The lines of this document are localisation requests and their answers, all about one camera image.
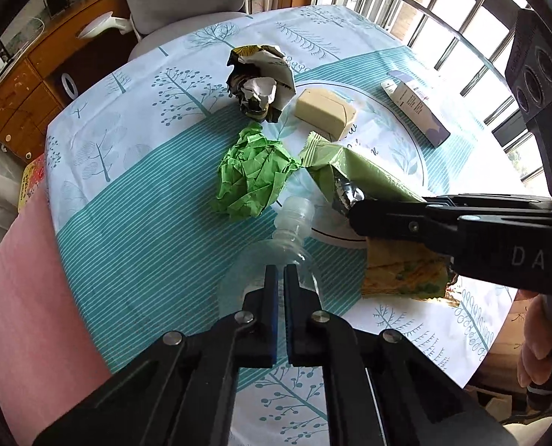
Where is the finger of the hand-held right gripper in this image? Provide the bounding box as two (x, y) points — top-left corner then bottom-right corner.
(422, 194), (552, 219)
(347, 199), (462, 254)

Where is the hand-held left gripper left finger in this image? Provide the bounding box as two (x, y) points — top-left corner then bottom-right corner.
(33, 265), (279, 446)

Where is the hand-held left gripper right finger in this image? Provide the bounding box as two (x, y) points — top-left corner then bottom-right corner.
(284, 264), (518, 446)

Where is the light green foil wrapper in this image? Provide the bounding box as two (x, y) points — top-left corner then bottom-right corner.
(300, 131), (427, 214)

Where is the clear plastic bottle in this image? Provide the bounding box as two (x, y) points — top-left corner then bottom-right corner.
(217, 196), (325, 317)

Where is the black white bag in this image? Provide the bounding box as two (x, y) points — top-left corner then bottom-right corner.
(225, 44), (297, 124)

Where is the person's right hand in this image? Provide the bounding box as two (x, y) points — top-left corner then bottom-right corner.
(516, 290), (552, 388)

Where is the white purple carton box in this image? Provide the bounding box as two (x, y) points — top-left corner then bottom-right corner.
(380, 70), (451, 148)

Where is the green crumpled paper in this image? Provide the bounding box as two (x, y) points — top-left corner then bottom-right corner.
(211, 125), (302, 219)

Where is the tree print tablecloth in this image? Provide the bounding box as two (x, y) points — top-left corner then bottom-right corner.
(45, 4), (520, 388)

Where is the window grille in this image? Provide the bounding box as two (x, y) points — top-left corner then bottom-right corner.
(313, 0), (552, 182)

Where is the pink blanket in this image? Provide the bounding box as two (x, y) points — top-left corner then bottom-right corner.
(0, 186), (114, 446)

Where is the yellow printed bag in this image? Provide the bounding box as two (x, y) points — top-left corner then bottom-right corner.
(18, 155), (49, 214)

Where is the wooden desk with drawers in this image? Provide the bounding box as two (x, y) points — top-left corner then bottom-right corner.
(0, 0), (132, 163)

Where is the small black desk device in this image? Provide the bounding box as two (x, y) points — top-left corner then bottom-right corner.
(43, 0), (70, 19)

